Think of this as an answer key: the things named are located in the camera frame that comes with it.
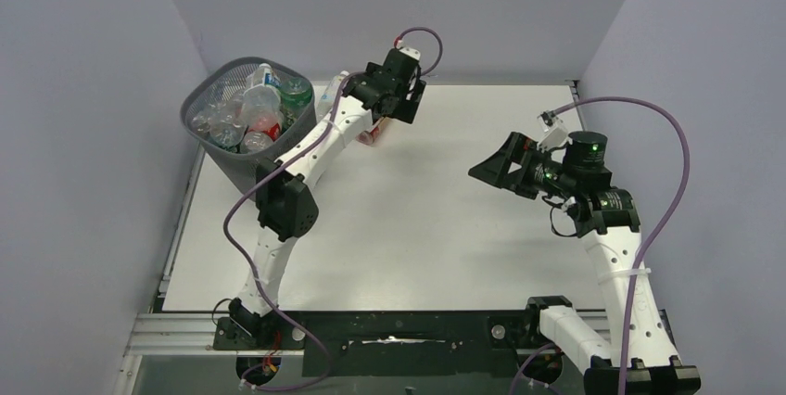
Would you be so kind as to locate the grey ribbed waste bin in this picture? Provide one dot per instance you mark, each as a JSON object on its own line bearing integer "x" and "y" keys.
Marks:
{"x": 225, "y": 83}

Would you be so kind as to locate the clear bottle white label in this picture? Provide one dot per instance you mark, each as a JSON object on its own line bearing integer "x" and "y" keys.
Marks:
{"x": 324, "y": 103}

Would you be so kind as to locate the red yellow label bottle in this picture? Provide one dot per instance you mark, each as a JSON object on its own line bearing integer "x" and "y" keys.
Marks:
{"x": 370, "y": 137}

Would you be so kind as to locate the plain clear bottle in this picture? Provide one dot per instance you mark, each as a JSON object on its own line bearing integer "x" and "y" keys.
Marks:
{"x": 220, "y": 123}

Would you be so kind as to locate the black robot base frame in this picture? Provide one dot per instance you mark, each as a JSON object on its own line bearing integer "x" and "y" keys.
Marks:
{"x": 368, "y": 343}

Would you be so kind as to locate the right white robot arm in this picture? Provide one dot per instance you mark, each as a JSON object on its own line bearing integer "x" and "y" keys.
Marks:
{"x": 640, "y": 357}

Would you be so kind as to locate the green tinted bottle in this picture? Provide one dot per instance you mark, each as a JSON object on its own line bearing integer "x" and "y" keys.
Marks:
{"x": 296, "y": 94}

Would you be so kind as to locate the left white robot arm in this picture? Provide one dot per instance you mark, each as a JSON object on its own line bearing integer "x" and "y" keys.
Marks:
{"x": 283, "y": 193}

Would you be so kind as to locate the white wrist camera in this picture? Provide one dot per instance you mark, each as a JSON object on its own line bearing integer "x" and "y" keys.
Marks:
{"x": 409, "y": 51}
{"x": 555, "y": 133}

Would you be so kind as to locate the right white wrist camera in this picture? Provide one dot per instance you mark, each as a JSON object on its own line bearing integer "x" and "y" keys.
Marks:
{"x": 555, "y": 133}

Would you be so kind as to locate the pink blue label bottle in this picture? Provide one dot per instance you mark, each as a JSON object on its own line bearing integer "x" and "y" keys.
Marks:
{"x": 262, "y": 97}

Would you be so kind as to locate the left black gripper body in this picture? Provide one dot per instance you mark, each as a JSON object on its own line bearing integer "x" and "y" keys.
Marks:
{"x": 404, "y": 106}

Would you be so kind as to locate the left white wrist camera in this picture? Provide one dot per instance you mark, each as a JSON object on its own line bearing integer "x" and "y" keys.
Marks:
{"x": 409, "y": 51}

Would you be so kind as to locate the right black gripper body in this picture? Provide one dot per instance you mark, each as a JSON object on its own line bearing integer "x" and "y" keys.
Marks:
{"x": 554, "y": 176}

